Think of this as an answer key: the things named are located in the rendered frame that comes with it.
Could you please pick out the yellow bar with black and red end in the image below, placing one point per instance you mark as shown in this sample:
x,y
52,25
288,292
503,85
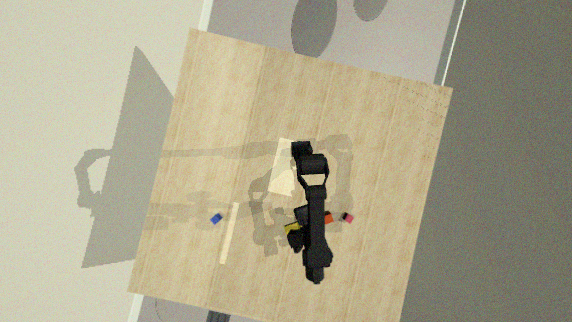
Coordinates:
x,y
295,225

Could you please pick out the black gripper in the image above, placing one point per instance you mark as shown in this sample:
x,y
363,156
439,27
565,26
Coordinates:
x,y
301,214

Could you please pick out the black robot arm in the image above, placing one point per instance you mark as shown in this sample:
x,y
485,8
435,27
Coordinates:
x,y
316,254

